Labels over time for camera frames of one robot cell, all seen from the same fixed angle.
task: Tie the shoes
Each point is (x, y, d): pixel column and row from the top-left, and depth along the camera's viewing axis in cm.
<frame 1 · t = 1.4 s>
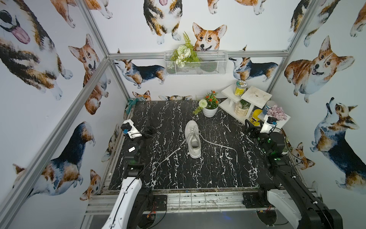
left hand: (140, 116, 71), fingers open
right hand: (258, 118, 77), fingers open
white sneaker: (192, 133, 93), point 10 cm above the table
white pot orange flowers: (210, 112, 108), point 6 cm above the table
white stepped shelf: (257, 97, 94), point 23 cm above the table
clear jar yellow label: (240, 88, 100), point 24 cm above the table
cream bumpy pot plant: (241, 108, 111), point 6 cm above the table
pink flowers white pot: (277, 113, 81), point 27 cm above the table
blue white can: (269, 104, 88), point 25 cm above the table

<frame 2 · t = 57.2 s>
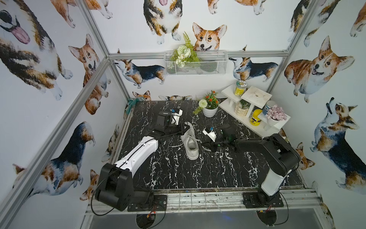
left hand: (188, 123, 82), fingers closed
right hand: (205, 138, 90), fingers closed
white sneaker: (190, 143, 90), point 8 cm above the table
the other named things where they were.

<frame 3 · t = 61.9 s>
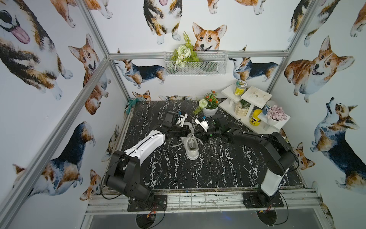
left hand: (189, 127, 87), fingers closed
right hand: (196, 129, 87), fingers closed
the named things where they were.

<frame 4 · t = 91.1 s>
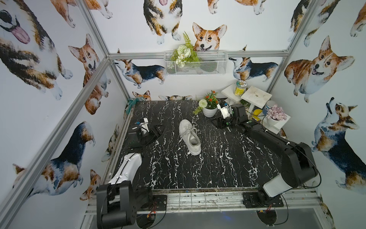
left hand: (161, 124, 84), fingers open
right hand: (218, 114, 87), fingers open
white sneaker: (190, 137, 92), point 9 cm above the table
